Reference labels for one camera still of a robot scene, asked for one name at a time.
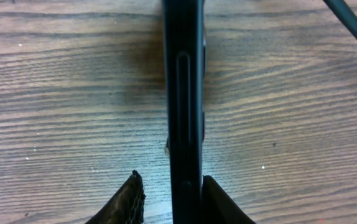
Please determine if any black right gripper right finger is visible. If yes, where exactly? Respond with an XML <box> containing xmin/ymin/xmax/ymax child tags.
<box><xmin>202</xmin><ymin>175</ymin><xmax>256</xmax><ymax>224</ymax></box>

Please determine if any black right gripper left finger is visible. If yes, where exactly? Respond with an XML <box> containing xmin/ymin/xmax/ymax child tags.
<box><xmin>86</xmin><ymin>170</ymin><xmax>146</xmax><ymax>224</ymax></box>

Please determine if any blue Samsung Galaxy smartphone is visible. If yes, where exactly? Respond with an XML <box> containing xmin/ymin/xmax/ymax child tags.
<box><xmin>162</xmin><ymin>0</ymin><xmax>206</xmax><ymax>224</ymax></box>

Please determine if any black USB charging cable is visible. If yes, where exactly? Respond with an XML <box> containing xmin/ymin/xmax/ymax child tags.
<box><xmin>322</xmin><ymin>0</ymin><xmax>357</xmax><ymax>65</ymax></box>

